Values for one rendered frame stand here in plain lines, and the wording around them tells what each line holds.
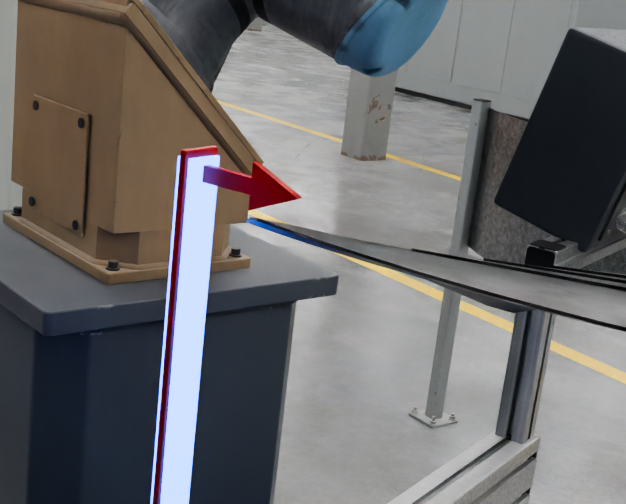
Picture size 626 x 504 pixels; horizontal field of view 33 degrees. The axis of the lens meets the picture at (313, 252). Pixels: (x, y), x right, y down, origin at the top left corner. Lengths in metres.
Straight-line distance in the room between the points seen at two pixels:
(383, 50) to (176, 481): 0.49
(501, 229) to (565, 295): 2.50
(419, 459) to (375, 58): 2.14
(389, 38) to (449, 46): 10.33
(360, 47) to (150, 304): 0.29
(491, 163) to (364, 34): 2.04
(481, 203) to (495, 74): 7.84
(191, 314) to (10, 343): 0.43
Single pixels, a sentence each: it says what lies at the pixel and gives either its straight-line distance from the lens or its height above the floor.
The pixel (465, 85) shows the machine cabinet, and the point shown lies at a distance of 11.08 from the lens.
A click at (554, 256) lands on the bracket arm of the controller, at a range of 1.00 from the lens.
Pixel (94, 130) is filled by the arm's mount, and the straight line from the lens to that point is 0.93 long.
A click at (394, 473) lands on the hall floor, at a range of 2.89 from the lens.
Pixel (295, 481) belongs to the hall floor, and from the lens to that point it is 2.77.
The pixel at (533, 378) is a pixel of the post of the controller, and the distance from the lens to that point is 1.03.
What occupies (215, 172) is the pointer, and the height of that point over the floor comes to 1.18.
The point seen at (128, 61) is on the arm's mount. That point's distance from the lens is 0.89.
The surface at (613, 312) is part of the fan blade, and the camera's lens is 0.37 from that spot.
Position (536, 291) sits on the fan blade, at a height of 1.19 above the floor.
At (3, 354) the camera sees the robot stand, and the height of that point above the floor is 0.93.
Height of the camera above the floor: 1.29
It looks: 15 degrees down
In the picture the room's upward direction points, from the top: 7 degrees clockwise
